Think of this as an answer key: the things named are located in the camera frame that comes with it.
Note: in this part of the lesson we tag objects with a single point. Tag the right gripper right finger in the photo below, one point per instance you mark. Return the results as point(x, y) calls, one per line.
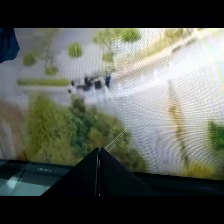
point(116, 178)

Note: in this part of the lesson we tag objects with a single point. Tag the dark blue garment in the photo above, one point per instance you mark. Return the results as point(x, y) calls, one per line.
point(7, 44)

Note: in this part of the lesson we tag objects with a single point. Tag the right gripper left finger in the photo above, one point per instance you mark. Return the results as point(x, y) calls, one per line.
point(81, 180)

